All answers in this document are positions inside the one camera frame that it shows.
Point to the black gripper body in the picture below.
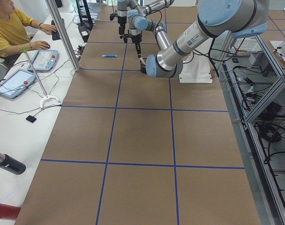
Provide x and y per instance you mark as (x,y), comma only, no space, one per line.
(137,46)
(121,22)

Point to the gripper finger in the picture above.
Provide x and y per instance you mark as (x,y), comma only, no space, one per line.
(139,56)

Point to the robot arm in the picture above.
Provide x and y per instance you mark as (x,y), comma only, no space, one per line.
(243,18)
(133,20)

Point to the black mesh pen cup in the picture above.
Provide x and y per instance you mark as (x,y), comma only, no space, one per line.
(142,67)

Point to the far blue teach pendant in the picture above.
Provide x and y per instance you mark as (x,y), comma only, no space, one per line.
(45,60)

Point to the blue teach pendant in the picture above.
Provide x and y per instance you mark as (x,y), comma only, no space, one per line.
(16,84)
(45,60)

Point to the brown table cover mat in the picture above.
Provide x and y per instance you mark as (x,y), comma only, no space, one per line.
(128,149)

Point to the green tipped reach stick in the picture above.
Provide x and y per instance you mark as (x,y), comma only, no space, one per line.
(46,96)

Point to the person in yellow shirt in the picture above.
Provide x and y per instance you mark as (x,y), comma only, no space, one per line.
(13,35)

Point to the near blue teach pendant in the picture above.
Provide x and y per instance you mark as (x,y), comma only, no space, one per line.
(16,84)

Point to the small black square pad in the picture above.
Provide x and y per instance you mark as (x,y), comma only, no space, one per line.
(31,119)

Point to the black steel water bottle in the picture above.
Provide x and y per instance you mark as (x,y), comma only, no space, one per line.
(11,165)

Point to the red object at edge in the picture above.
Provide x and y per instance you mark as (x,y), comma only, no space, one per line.
(9,212)

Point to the aluminium frame post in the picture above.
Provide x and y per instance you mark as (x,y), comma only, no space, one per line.
(63,33)

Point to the aluminium frame rack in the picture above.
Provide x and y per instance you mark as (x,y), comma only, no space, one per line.
(253,74)

